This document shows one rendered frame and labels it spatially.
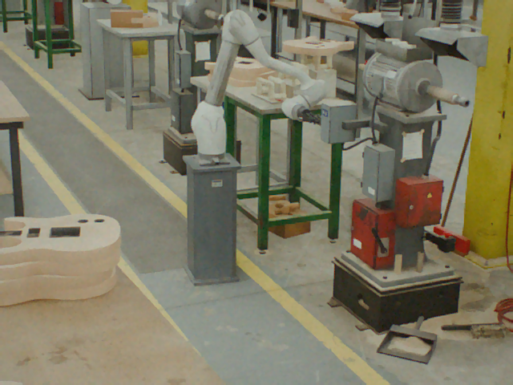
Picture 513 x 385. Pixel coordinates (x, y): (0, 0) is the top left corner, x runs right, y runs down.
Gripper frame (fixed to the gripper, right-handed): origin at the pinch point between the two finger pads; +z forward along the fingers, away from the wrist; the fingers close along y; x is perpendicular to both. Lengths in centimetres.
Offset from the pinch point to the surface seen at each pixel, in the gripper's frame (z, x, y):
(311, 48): -65, 28, -27
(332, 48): -63, 28, -40
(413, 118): 59, 14, -19
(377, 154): 47.8, -5.9, -7.7
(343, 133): 24.3, -0.3, -0.8
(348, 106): 24.3, 14.0, -2.7
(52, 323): 171, -9, 183
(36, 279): 153, -1, 184
